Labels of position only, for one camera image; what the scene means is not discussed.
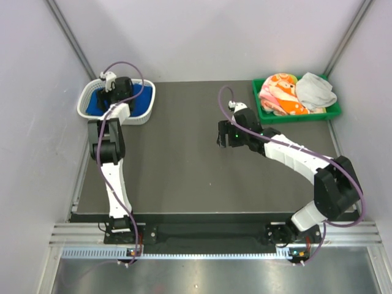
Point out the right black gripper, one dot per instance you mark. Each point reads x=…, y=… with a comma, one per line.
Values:
x=225, y=128

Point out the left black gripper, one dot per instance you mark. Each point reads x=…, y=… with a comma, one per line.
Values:
x=103, y=95

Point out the blue towel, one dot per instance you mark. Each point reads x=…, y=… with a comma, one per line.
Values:
x=141, y=103

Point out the white perforated plastic basket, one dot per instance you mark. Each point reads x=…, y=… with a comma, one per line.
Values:
x=130, y=121

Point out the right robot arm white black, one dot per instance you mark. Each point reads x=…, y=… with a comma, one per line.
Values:
x=336, y=187

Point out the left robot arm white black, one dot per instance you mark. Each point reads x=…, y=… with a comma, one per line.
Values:
x=107, y=148

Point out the orange pink towel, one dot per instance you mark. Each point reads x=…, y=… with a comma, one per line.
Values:
x=278, y=96

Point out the white grey patterned towel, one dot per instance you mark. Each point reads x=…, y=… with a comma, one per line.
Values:
x=314, y=92

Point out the green plastic bin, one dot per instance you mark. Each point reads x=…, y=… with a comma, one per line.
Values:
x=269, y=118

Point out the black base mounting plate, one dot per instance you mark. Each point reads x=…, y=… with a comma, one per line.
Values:
x=279, y=235

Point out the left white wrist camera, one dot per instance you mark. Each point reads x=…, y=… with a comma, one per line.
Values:
x=110, y=80

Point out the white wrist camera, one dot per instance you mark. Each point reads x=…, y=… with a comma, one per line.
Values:
x=236, y=106
x=110, y=80

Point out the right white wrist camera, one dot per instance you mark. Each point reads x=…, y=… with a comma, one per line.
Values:
x=236, y=106

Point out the white slotted cable duct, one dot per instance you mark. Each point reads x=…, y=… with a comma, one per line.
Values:
x=128, y=253

